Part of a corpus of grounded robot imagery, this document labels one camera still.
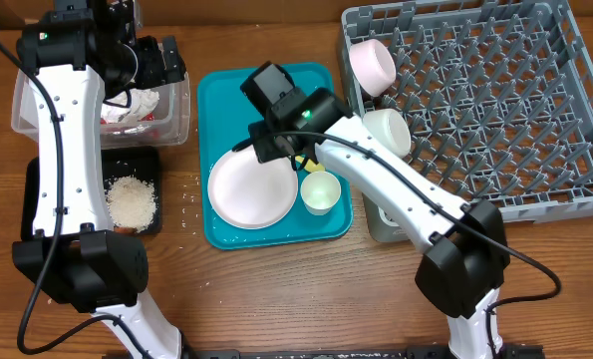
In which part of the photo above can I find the white bowl with brown food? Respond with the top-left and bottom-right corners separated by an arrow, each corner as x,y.
363,109 -> 412,158

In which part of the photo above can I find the pile of rice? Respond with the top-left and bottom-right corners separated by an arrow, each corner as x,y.
106,176 -> 157,232

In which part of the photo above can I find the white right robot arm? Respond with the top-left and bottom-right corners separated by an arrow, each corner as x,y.
236,62 -> 510,358

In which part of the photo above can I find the yellow plastic spoon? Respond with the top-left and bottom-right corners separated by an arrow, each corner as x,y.
295,156 -> 325,173

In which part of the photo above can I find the red snack wrapper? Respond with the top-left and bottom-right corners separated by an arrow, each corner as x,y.
101,114 -> 154,136

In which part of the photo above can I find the white napkin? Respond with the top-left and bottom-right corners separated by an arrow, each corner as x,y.
101,89 -> 160,124

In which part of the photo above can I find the large white plate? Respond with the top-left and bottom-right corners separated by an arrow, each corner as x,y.
207,147 -> 298,229

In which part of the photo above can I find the clear plastic bin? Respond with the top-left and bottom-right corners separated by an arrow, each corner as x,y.
11,64 -> 190,150

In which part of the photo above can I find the teal plastic tray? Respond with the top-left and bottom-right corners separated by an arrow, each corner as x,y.
197,68 -> 354,250

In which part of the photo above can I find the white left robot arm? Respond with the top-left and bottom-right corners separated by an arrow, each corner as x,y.
12,1 -> 192,358

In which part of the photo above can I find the white mint cup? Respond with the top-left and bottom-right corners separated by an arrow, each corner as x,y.
300,172 -> 342,215

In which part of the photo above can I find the black tray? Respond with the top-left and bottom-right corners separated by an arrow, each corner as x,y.
20,147 -> 162,241

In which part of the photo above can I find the grey dish rack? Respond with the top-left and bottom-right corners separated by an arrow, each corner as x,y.
338,0 -> 593,223

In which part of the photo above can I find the pink bowl with rice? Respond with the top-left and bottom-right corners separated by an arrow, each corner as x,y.
349,39 -> 397,97

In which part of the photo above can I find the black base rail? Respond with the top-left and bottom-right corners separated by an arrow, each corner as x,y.
101,343 -> 546,359

